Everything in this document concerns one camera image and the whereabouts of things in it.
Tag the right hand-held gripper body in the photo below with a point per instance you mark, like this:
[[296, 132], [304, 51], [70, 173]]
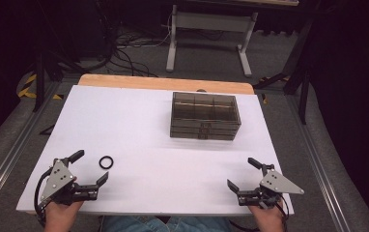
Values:
[[276, 185]]

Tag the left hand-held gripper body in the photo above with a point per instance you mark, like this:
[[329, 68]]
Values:
[[57, 180]]

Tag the clear brown drawer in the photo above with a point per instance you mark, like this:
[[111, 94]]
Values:
[[185, 136]]

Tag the clear brown drawer organizer box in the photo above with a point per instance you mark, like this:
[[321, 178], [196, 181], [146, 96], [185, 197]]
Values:
[[205, 106]]

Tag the person's right hand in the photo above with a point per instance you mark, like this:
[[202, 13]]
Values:
[[268, 219]]

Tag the person's left hand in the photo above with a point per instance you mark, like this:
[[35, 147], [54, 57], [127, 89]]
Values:
[[62, 216]]

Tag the person's blue jeans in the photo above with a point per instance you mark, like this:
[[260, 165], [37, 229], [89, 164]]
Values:
[[134, 225]]

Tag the white board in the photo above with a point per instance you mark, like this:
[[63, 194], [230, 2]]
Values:
[[140, 129]]

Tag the black metal stand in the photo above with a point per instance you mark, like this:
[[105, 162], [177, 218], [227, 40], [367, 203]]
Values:
[[303, 96], [39, 80]]

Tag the yellow black floor tape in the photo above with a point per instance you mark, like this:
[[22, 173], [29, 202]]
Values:
[[24, 92]]

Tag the wooden table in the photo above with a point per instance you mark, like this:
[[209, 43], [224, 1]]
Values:
[[160, 83]]

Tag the light wooden desk top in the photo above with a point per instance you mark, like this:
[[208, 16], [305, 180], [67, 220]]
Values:
[[263, 2]]

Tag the grey metal floor rail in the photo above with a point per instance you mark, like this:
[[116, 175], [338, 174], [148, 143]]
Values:
[[321, 174], [12, 158]]

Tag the white metal desk frame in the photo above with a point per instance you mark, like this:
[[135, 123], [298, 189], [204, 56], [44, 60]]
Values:
[[211, 22]]

